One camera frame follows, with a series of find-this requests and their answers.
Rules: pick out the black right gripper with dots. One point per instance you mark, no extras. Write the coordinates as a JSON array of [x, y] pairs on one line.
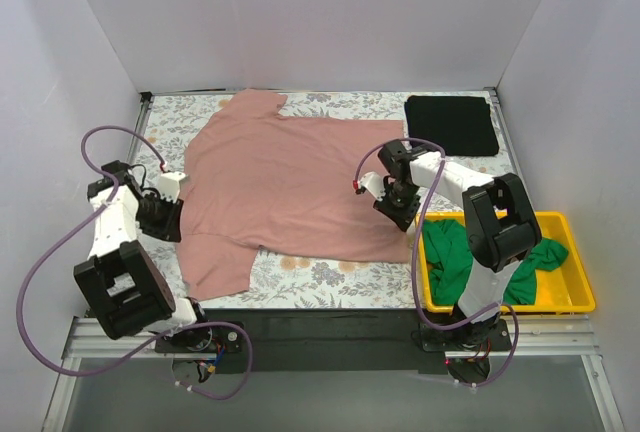
[[397, 212]]

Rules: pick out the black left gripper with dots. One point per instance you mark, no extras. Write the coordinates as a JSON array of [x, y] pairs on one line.
[[168, 222]]

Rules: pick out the pink t shirt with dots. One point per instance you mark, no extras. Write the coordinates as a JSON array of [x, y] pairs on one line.
[[259, 179]]

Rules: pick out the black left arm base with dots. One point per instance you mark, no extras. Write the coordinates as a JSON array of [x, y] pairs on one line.
[[201, 340]]

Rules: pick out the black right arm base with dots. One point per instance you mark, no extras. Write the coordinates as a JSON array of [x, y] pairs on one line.
[[471, 338]]

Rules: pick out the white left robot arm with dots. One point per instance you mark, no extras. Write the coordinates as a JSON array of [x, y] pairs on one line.
[[120, 282]]

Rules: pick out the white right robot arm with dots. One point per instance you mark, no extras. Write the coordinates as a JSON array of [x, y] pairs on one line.
[[501, 226]]

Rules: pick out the green t shirt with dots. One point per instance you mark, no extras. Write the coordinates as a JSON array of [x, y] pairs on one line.
[[448, 253]]

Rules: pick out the folded black t shirt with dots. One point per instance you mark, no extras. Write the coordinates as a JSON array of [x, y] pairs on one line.
[[461, 125]]

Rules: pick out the floral patterned table mat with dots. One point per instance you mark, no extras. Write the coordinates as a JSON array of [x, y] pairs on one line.
[[279, 280]]

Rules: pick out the yellow plastic bin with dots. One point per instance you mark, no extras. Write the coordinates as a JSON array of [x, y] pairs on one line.
[[569, 282]]

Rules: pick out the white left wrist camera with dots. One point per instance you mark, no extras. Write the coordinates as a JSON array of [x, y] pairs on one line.
[[169, 185]]

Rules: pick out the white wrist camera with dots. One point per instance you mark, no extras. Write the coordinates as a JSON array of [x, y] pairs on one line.
[[371, 183], [169, 185]]

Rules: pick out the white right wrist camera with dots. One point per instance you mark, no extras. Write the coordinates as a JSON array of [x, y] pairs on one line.
[[371, 183]]

